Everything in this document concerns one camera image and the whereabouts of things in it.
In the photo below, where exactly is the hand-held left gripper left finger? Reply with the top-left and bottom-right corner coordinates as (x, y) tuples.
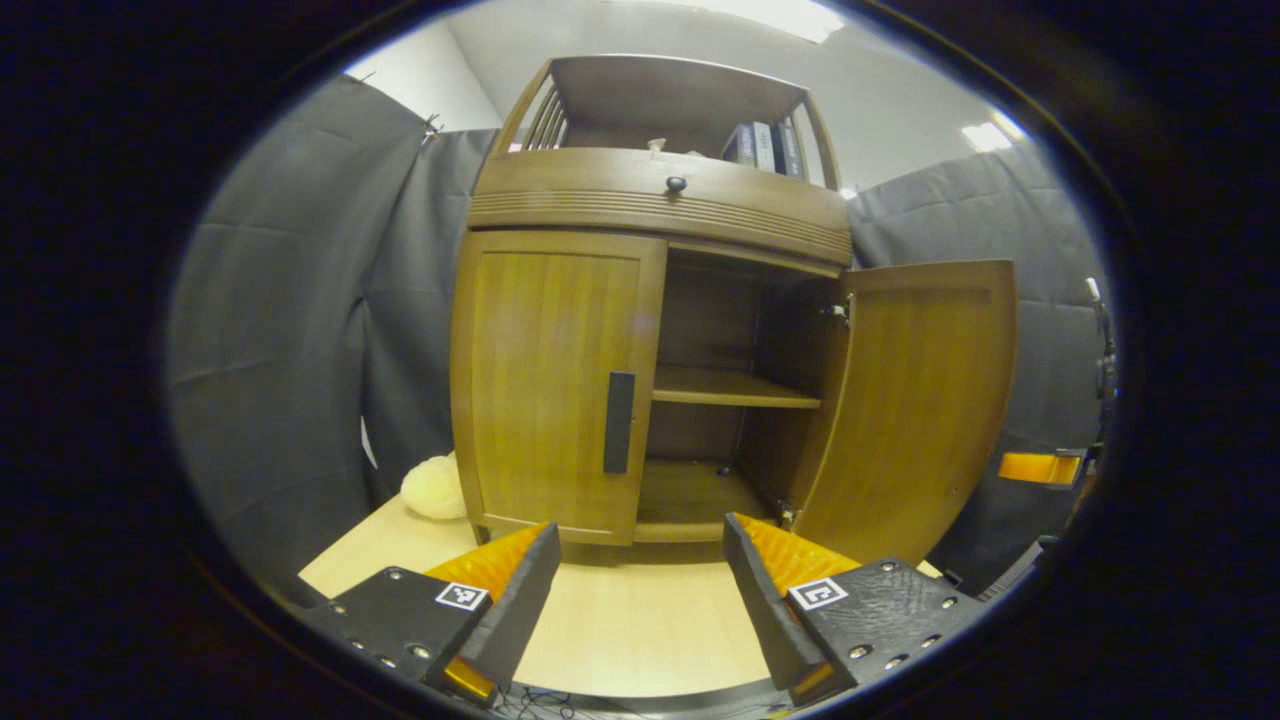
(300, 520), (564, 706)

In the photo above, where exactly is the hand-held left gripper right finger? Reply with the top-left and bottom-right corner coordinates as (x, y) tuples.
(722, 513), (991, 709)

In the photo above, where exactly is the wooden double-door shoe cabinet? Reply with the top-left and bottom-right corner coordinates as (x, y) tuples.
(448, 53), (856, 549)

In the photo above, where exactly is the pale yellow fluffy ball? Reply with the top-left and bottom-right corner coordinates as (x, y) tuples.
(400, 452), (468, 521)

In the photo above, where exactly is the small ceiling light panel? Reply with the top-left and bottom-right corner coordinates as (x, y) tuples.
(960, 110), (1026, 153)

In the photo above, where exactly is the black backdrop cloth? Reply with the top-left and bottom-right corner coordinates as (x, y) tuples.
(165, 72), (1116, 606)

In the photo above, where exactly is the dark book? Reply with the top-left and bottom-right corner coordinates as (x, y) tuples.
(772, 122), (806, 179)

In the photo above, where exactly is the wooden drawer with black knob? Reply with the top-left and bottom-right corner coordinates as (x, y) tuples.
(468, 148), (853, 266)

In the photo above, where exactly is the large ceiling light panel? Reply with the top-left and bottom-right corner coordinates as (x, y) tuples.
(690, 0), (846, 44)

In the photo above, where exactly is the tangle of black cables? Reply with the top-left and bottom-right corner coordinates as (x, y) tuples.
(495, 685), (581, 720)

